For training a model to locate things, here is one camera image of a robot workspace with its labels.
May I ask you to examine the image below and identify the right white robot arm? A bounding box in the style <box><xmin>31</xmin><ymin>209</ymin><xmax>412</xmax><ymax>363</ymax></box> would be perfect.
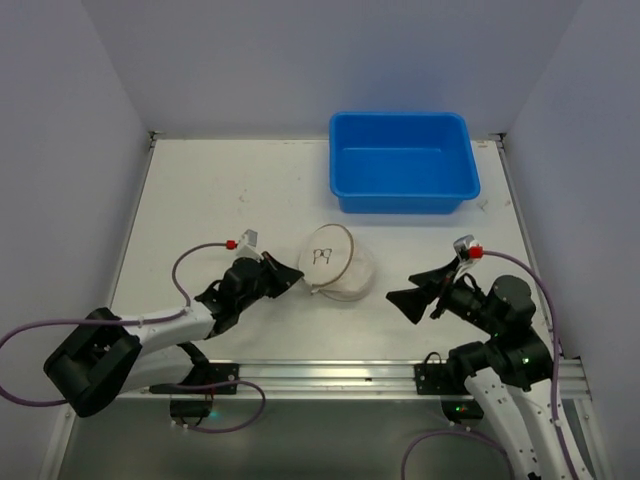
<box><xmin>386</xmin><ymin>246</ymin><xmax>592</xmax><ymax>479</ymax></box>

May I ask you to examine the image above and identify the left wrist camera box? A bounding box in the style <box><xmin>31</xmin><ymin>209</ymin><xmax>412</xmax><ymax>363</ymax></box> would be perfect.
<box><xmin>225</xmin><ymin>229</ymin><xmax>262</xmax><ymax>260</ymax></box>

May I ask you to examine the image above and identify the blue plastic bin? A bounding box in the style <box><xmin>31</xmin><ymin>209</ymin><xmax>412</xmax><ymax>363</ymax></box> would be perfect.
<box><xmin>329</xmin><ymin>112</ymin><xmax>481</xmax><ymax>215</ymax></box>

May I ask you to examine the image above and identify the aluminium front rail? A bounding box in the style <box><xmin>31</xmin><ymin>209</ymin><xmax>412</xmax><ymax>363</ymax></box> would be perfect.
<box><xmin>69</xmin><ymin>357</ymin><xmax>596</xmax><ymax>399</ymax></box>

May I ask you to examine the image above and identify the white mesh laundry bag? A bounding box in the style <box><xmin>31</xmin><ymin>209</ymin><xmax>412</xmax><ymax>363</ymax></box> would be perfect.
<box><xmin>298</xmin><ymin>223</ymin><xmax>376</xmax><ymax>302</ymax></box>

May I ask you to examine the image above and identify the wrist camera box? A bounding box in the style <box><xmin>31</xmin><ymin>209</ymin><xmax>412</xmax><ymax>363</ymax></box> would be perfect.
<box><xmin>453</xmin><ymin>235</ymin><xmax>484</xmax><ymax>274</ymax></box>
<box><xmin>225</xmin><ymin>229</ymin><xmax>262</xmax><ymax>260</ymax></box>

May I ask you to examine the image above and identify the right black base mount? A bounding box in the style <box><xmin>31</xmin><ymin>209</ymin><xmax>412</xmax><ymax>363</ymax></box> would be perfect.
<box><xmin>413</xmin><ymin>352</ymin><xmax>484</xmax><ymax>427</ymax></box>

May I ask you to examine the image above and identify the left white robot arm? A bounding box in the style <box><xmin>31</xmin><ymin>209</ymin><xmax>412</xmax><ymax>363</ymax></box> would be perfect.
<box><xmin>43</xmin><ymin>252</ymin><xmax>304</xmax><ymax>418</ymax></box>

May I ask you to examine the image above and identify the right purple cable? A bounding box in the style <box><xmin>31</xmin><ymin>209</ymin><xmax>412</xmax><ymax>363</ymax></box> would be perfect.
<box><xmin>402</xmin><ymin>249</ymin><xmax>596</xmax><ymax>480</ymax></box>

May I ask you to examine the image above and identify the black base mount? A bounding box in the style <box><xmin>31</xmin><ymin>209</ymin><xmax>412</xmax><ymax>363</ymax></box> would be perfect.
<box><xmin>149</xmin><ymin>363</ymin><xmax>239</xmax><ymax>426</ymax></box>
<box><xmin>413</xmin><ymin>352</ymin><xmax>484</xmax><ymax>427</ymax></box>

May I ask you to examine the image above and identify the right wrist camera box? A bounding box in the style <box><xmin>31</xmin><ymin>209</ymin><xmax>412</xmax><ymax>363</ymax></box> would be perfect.
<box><xmin>453</xmin><ymin>235</ymin><xmax>484</xmax><ymax>274</ymax></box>

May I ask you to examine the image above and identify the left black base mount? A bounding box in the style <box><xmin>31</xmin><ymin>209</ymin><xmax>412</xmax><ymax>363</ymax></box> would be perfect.
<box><xmin>149</xmin><ymin>363</ymin><xmax>239</xmax><ymax>426</ymax></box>

